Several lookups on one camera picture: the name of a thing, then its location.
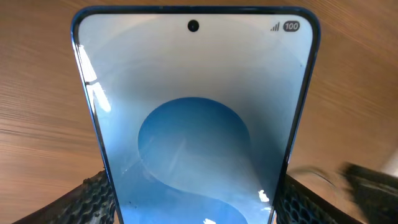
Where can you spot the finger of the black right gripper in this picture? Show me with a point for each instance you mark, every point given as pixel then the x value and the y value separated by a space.
pixel 374 192

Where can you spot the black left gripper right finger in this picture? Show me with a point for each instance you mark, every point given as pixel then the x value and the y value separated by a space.
pixel 297 204

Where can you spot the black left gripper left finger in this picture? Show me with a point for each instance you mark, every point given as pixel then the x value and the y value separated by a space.
pixel 92 202

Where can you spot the blue smartphone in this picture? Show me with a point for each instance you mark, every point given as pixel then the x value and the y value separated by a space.
pixel 195 108

